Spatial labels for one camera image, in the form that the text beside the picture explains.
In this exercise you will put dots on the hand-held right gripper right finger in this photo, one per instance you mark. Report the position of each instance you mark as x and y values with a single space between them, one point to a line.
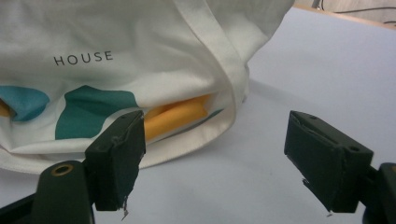
327 165

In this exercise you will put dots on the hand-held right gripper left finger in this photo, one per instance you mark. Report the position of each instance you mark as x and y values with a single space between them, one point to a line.
115 161

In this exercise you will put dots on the white printed canvas tote bag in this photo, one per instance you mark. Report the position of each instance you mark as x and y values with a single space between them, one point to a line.
140 37

